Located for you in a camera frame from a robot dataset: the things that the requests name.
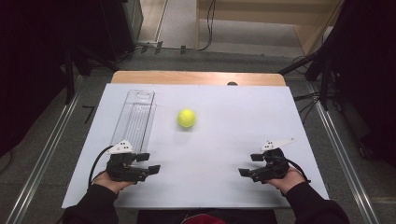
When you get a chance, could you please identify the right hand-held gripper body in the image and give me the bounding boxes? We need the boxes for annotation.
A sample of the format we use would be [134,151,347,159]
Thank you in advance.
[249,136,296,184]

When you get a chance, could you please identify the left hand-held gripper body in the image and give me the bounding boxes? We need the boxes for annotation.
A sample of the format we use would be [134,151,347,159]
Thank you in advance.
[106,139,150,184]

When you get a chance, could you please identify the clear plastic tray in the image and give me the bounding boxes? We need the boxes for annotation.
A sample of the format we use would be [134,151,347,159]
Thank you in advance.
[109,89,157,155]

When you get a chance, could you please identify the yellow tennis ball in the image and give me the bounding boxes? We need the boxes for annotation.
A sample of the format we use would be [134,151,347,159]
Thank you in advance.
[177,108,197,129]

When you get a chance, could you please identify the person's left hand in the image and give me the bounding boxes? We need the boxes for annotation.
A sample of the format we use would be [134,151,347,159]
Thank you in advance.
[92,170,135,195]

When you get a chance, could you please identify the person's right hand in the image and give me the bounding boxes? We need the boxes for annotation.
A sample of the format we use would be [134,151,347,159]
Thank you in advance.
[266,166,307,195]

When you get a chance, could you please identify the white board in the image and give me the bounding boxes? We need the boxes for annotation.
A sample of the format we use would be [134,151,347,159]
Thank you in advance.
[61,83,331,210]

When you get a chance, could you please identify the red cloth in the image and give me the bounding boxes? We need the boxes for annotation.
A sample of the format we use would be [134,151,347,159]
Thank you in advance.
[181,213,227,224]

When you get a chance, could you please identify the wooden table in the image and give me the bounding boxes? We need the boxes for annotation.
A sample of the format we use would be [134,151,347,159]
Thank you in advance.
[110,70,287,88]

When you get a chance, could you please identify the black metal stand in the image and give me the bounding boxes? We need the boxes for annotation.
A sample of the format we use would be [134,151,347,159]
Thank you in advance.
[62,40,120,105]
[277,46,332,111]

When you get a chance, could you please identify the dark curtain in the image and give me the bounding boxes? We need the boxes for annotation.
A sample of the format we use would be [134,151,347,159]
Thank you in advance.
[0,0,108,158]
[320,0,396,169]

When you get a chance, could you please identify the black cabinet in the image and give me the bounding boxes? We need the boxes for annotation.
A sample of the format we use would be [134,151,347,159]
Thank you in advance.
[99,0,145,62]

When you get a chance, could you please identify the light wooden shelf unit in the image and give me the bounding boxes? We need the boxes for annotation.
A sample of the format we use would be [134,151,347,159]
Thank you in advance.
[195,0,345,58]

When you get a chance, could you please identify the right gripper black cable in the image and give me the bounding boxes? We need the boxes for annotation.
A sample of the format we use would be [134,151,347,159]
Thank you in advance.
[285,158,312,185]

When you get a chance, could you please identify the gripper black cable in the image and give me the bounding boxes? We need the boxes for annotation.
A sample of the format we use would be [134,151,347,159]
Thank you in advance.
[88,145,115,189]
[285,158,312,185]

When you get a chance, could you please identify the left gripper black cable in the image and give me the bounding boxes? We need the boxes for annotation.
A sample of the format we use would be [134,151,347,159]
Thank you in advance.
[88,145,115,189]

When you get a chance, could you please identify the black floor cables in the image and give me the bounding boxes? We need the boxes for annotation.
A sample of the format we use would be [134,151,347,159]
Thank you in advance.
[292,55,323,124]

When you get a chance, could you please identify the metal floor rail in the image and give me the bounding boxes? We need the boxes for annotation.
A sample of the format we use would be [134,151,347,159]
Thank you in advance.
[306,83,381,224]
[5,91,81,224]

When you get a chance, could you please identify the black hanging cable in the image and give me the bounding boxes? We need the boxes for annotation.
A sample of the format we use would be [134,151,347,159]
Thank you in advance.
[178,0,218,53]

